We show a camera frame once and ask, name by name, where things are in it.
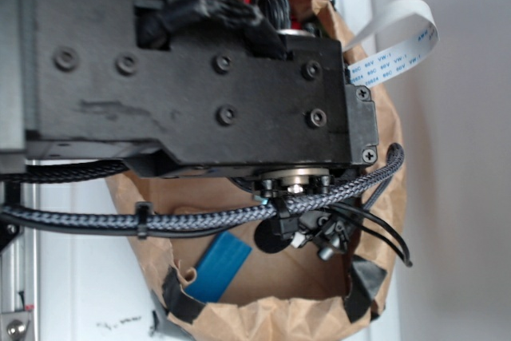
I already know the aluminium frame rail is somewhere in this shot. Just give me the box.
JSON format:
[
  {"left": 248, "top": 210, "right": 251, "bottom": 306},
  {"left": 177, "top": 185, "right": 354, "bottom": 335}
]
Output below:
[{"left": 0, "top": 180, "right": 41, "bottom": 341}]

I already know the blue rectangular block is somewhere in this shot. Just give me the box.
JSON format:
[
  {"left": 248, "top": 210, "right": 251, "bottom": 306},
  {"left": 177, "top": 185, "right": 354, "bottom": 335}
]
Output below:
[{"left": 184, "top": 232, "right": 252, "bottom": 303}]

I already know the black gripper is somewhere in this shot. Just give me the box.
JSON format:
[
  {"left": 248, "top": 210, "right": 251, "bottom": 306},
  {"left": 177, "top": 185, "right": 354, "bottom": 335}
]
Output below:
[{"left": 253, "top": 199, "right": 355, "bottom": 260}]

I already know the grey braided cable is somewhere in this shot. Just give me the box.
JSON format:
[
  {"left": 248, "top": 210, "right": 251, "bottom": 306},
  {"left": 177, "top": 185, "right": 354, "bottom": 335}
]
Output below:
[{"left": 0, "top": 142, "right": 405, "bottom": 238}]

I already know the brown paper bag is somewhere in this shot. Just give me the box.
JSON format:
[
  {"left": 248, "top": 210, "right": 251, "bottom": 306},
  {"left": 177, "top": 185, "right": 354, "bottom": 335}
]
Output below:
[{"left": 106, "top": 0, "right": 406, "bottom": 340}]

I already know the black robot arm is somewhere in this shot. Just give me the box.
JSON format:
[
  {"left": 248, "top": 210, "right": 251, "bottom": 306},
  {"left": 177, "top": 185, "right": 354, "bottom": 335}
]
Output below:
[{"left": 1, "top": 0, "right": 378, "bottom": 239}]

